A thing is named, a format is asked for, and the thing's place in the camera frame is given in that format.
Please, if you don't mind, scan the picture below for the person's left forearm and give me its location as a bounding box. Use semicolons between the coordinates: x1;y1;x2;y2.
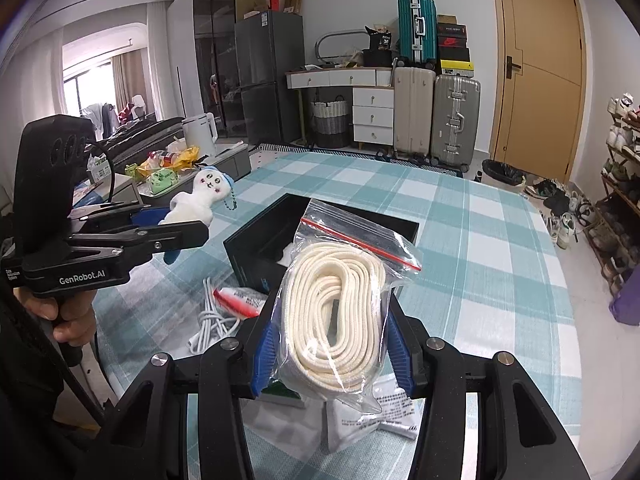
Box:
0;280;121;480

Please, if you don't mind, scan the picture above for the wooden shoe rack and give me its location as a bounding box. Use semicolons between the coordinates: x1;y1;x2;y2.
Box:
582;92;640;301

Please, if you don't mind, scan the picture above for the black trash bin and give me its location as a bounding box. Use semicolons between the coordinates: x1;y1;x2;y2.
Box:
481;159;526;188

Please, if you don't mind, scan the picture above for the scattered shoes pile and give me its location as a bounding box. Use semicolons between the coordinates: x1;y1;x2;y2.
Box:
522;177;593;251

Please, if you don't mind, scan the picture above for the white desk with drawers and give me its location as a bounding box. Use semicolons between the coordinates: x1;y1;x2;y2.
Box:
285;66;396;148

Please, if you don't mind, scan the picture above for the black cardboard box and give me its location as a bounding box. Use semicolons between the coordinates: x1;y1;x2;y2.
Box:
222;192;420;301

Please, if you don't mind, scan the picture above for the beige suitcase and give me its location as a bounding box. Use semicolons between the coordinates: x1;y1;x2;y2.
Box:
391;66;436;161

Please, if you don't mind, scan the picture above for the zip bag of white rope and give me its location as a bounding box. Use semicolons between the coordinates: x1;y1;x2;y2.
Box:
272;199;425;415

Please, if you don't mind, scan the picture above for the oval metal frame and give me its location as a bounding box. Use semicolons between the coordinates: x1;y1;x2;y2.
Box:
315;31;373;66

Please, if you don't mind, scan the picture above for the black and red shoe box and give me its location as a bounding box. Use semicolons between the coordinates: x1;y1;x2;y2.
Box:
437;24;469;49

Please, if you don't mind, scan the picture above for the white charging cable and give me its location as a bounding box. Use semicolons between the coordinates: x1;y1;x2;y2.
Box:
187;277;246;353

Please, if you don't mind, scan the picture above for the white plush doll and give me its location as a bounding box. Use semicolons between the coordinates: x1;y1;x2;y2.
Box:
159;166;237;266

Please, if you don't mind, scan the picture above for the row of shelved shoes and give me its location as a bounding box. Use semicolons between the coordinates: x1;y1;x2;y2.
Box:
587;92;640;291

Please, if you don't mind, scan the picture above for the silver suitcase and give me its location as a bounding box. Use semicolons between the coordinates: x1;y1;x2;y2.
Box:
430;74;482;171

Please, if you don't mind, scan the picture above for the teal suitcase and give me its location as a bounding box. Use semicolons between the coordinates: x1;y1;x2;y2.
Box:
397;0;437;66

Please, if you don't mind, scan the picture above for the white electric kettle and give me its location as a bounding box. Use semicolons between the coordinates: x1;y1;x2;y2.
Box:
181;114;219;158

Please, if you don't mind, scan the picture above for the purple bag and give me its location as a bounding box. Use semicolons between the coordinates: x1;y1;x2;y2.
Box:
609;265;640;326

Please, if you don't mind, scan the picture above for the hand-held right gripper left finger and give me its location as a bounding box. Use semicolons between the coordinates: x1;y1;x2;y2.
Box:
87;287;281;480

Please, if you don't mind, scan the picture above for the person's left hand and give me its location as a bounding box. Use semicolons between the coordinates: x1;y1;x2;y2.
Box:
20;287;98;346

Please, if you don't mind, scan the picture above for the grey and white woven basket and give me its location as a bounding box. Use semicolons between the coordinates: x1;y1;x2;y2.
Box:
311;100;350;150

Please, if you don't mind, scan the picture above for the black paper bag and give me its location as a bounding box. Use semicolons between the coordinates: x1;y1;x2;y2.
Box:
362;24;397;67

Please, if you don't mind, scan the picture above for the brown curtain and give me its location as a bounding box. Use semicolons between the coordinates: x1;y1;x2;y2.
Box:
111;50;151;126

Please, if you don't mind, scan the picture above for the dark glass wardrobe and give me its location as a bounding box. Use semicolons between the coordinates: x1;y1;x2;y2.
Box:
192;0;251;141

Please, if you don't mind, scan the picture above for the red and white snack packet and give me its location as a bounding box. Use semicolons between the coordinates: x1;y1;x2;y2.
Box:
212;286;268;320

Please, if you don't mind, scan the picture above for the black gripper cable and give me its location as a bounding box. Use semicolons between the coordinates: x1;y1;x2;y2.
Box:
82;142;118;207

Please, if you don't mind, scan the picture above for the yellow plastic bag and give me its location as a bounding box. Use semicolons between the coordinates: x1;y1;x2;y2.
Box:
137;146;201;177

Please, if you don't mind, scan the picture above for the green toy box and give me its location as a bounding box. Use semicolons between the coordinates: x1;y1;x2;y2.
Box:
150;169;180;195

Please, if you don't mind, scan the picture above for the teal checked tablecloth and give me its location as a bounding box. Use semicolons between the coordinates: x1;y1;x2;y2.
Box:
92;150;576;480

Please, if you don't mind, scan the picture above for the dark grey fridge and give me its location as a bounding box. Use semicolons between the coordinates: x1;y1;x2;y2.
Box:
234;10;305;147

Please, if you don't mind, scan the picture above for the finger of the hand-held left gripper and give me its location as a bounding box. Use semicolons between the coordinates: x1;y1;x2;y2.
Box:
70;220;209;267
75;201;168;232

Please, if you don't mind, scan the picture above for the black ribbed case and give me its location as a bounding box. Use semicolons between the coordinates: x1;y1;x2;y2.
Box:
102;116;186;162

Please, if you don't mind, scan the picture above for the grey coffee table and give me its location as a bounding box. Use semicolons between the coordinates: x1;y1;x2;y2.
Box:
107;142;251;206

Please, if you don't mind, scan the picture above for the white printed sachet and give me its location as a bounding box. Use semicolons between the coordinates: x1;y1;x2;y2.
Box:
325;400;386;453
372;375;423;441

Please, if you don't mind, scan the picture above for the wooden door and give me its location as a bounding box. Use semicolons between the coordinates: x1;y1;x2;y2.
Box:
489;0;587;183

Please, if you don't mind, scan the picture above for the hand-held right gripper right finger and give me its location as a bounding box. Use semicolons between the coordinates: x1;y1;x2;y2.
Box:
385;300;591;480

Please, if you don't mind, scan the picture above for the green and white packet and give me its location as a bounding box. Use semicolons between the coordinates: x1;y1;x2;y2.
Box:
260;380;306;408

